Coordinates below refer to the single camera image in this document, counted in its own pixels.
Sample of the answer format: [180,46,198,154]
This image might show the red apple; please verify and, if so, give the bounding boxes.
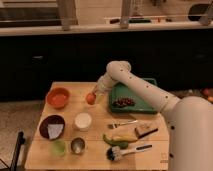
[86,93,96,105]

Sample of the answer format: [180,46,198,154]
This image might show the wooden scrub brush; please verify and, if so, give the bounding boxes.
[135,124,158,139]

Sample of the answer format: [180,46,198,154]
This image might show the dark brown bowl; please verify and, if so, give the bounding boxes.
[39,115,65,140]

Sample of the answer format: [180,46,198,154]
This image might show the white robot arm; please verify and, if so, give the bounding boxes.
[93,61,213,171]

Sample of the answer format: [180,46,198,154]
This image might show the small metal cup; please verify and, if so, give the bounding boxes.
[71,137,85,154]

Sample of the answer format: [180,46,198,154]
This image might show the white paper cup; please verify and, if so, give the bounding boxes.
[74,113,92,131]

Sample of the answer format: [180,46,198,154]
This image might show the green plastic cup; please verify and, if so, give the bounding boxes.
[50,139,66,156]

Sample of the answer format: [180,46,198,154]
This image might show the orange bowl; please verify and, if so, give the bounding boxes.
[45,87,70,109]

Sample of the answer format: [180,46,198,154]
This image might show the green plastic tray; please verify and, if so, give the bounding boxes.
[108,83,157,114]

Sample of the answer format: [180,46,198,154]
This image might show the yellow banana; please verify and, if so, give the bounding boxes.
[112,133,137,142]

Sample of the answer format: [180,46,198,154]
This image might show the grey cloth in bowl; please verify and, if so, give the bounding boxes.
[47,124,64,139]

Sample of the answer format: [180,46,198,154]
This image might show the green pepper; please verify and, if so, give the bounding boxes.
[103,134,129,149]

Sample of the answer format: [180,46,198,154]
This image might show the black stand left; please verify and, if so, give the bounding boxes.
[10,131,25,171]

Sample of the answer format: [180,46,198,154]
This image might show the silver fork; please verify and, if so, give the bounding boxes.
[107,120,138,129]

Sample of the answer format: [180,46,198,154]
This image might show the bunch of red grapes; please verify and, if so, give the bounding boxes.
[112,98,135,108]

